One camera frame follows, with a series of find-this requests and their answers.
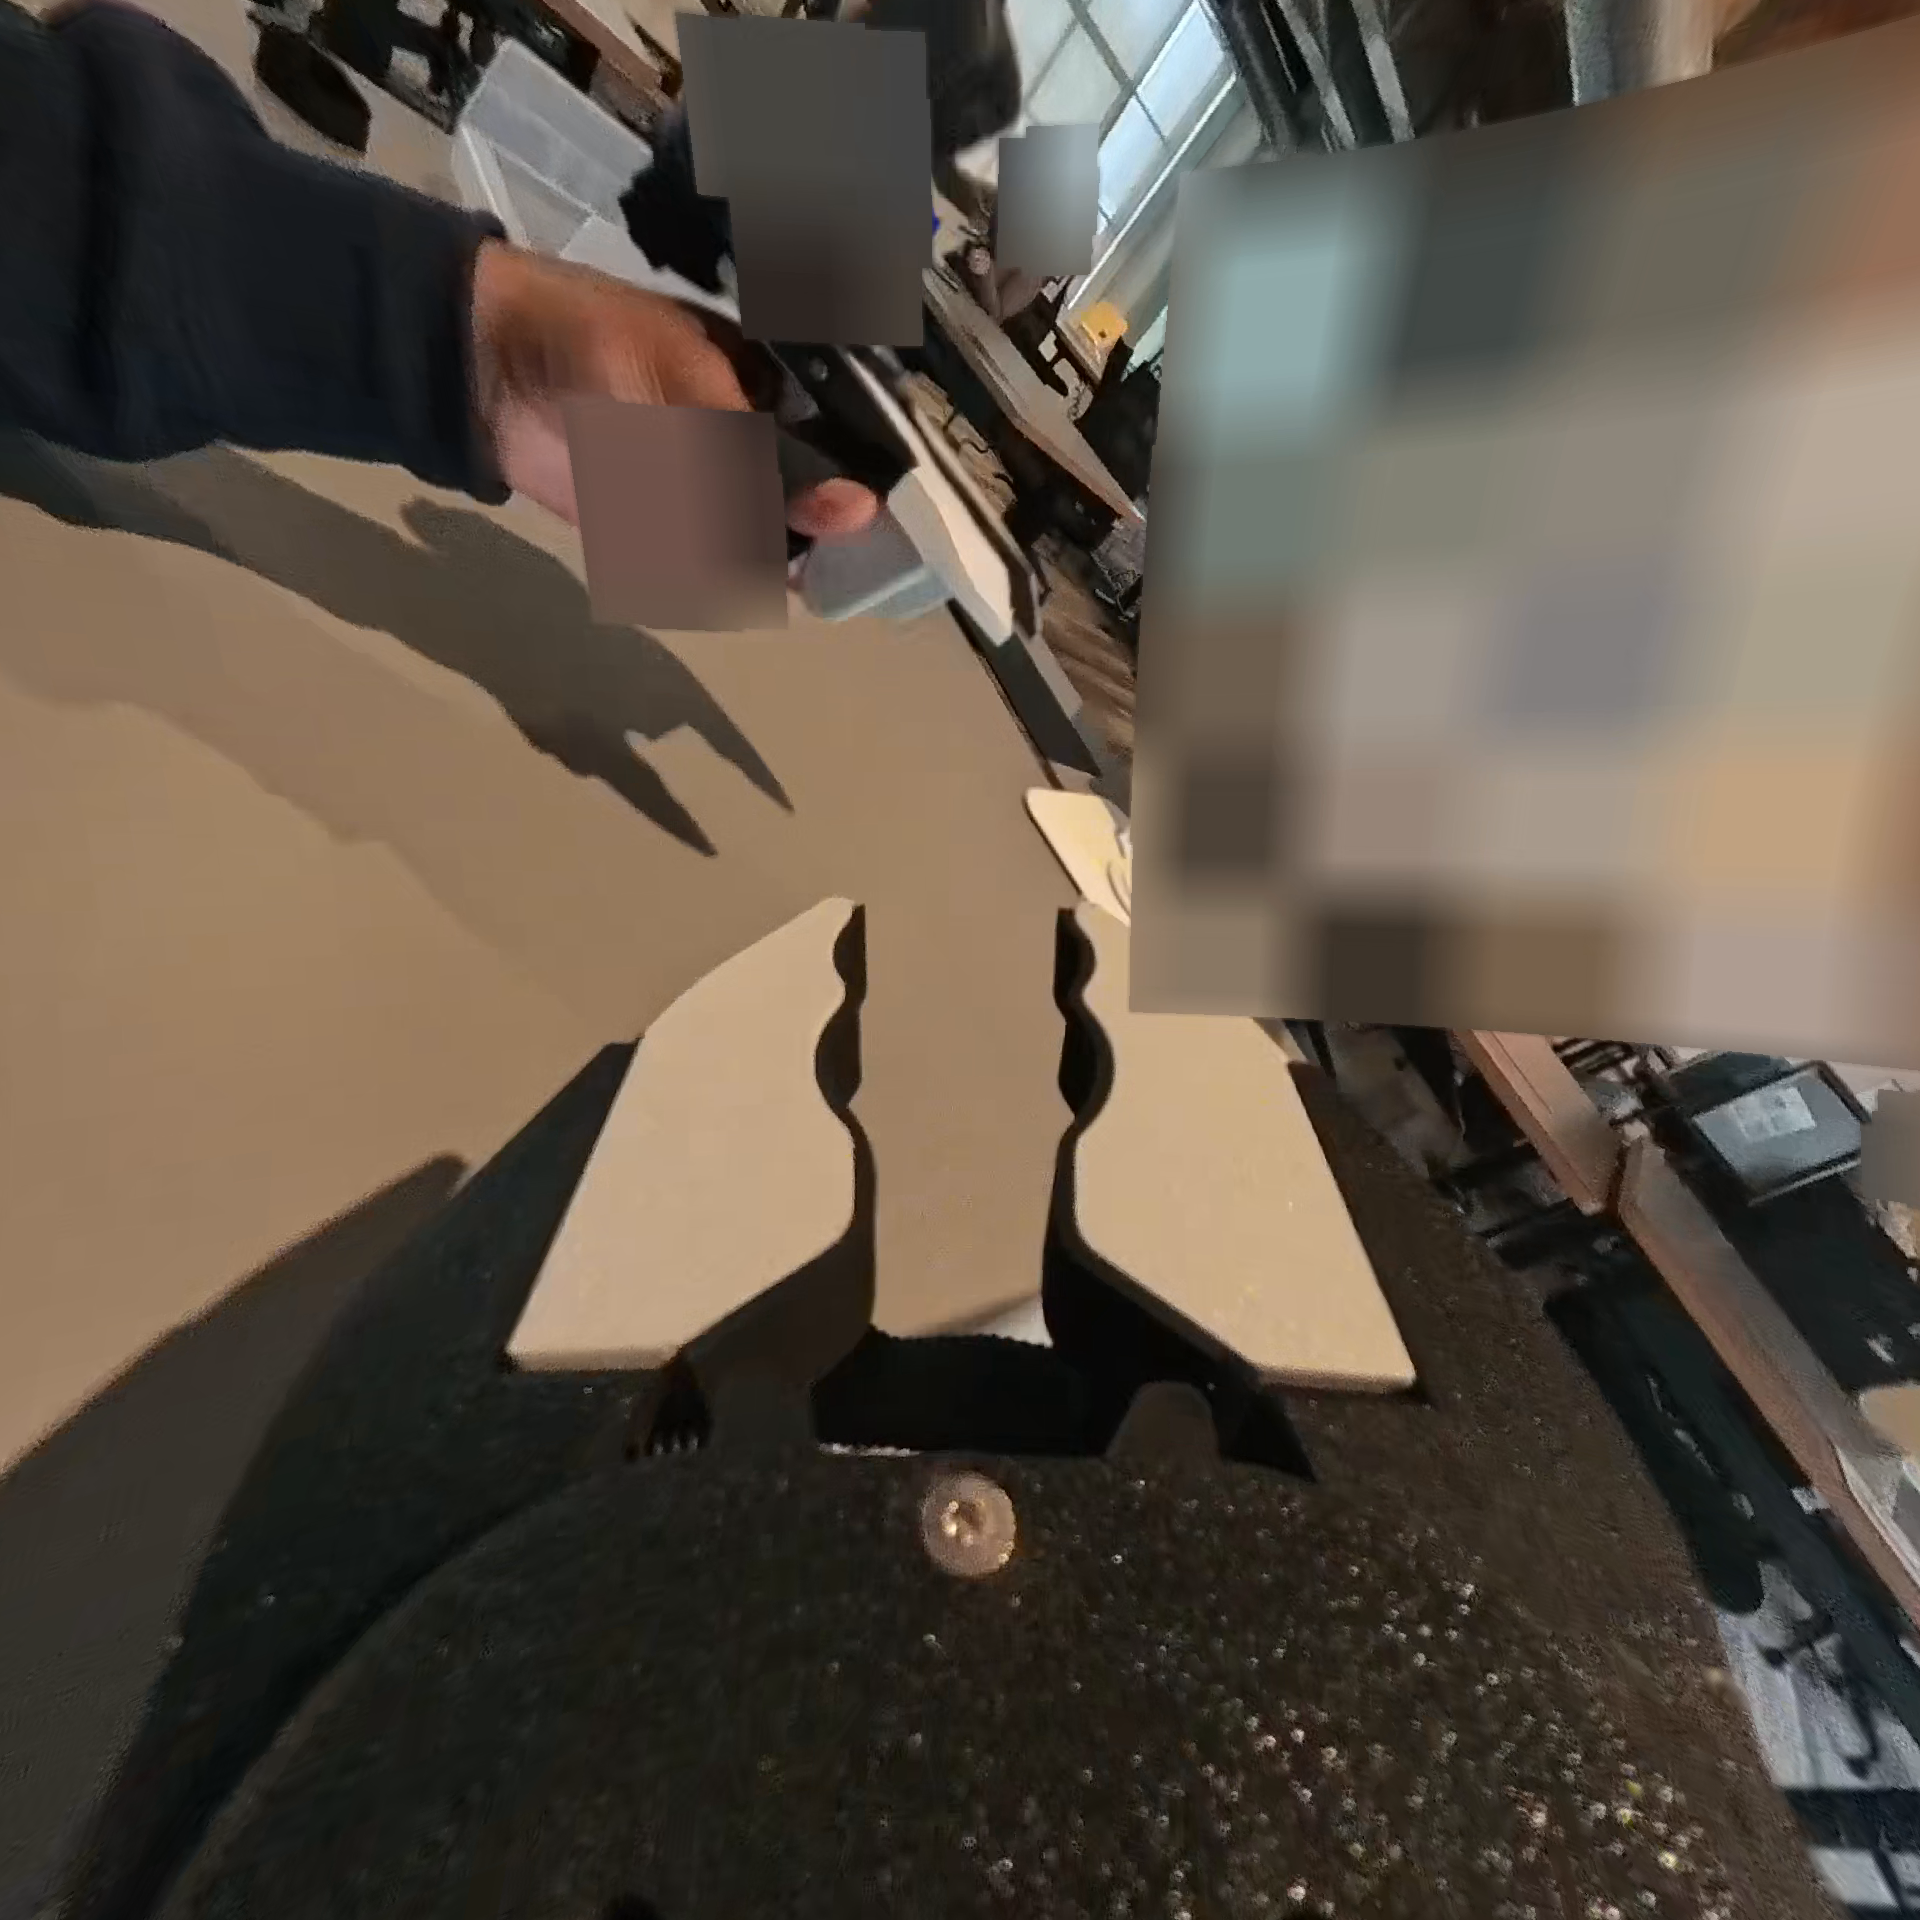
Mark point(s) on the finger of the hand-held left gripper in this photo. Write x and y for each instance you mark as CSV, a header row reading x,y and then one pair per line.
x,y
961,540
1043,697

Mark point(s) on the person's left forearm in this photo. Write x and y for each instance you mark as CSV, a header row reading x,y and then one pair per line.
x,y
225,270

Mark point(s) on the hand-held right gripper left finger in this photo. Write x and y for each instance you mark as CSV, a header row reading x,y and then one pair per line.
x,y
706,1201

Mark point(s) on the white document stand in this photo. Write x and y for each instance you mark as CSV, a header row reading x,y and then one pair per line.
x,y
1081,840

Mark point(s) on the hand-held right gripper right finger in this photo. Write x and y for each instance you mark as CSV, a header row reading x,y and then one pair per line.
x,y
1214,1215

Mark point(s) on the person's left hand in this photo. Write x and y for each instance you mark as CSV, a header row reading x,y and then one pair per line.
x,y
601,345

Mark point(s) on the clear plastic organizer box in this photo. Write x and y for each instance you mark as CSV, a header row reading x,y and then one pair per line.
x,y
556,136

